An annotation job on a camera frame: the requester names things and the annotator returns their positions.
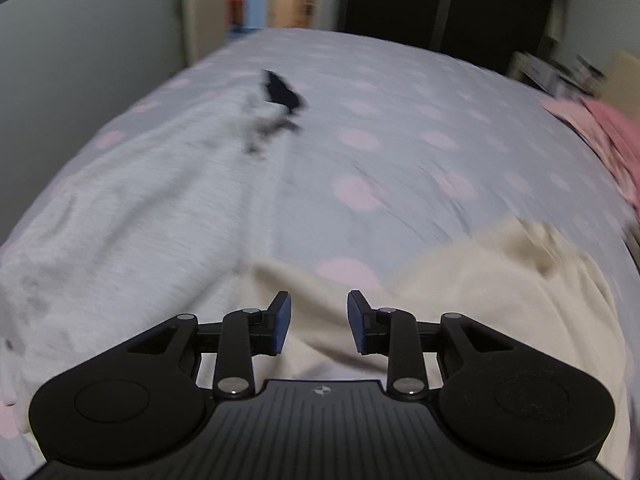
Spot dark wardrobe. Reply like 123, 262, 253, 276
342, 0, 576, 68

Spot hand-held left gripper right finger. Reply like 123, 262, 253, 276
347, 290, 517, 396

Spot cream garment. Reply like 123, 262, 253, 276
245, 216, 630, 480

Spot light grey garment black print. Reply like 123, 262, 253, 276
0, 67, 311, 411

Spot blue bed sheet pink dots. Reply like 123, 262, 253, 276
0, 27, 640, 480

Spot pale pink patterned cloth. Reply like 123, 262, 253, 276
541, 96, 603, 136

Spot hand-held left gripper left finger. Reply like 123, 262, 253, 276
121, 291, 292, 401

